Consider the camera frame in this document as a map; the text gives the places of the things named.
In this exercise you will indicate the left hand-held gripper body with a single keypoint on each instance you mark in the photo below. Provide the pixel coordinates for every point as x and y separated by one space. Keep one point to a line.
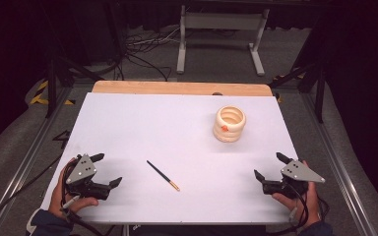
80 171

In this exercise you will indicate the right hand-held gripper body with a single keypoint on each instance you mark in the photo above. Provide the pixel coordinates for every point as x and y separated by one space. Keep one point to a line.
300 173

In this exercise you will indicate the black pencil with gold tip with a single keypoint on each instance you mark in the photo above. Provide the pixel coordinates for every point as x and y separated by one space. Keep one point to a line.
162 175

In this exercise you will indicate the cream ribbed pen holder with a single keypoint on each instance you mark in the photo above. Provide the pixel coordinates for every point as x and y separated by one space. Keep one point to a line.
229 124

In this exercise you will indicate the person's right hand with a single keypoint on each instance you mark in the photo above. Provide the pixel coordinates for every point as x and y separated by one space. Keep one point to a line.
309 201

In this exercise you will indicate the person's left hand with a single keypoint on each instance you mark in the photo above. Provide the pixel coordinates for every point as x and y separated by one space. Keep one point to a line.
60 196

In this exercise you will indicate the white board sheet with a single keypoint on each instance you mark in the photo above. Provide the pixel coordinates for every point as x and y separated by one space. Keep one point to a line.
177 137

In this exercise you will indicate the yellow and black floor tape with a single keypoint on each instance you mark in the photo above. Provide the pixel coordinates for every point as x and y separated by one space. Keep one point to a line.
41 95

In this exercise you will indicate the black tripod stand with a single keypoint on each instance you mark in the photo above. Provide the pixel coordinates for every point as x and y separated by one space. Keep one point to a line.
311 72
51 82

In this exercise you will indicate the wooden table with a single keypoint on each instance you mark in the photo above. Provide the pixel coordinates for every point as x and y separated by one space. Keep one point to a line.
177 88

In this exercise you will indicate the aluminium floor rail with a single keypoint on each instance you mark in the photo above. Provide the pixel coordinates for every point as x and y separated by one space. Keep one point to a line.
23 164
338 164

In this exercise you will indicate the white metal stand frame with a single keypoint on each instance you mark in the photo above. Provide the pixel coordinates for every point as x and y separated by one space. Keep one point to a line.
221 23

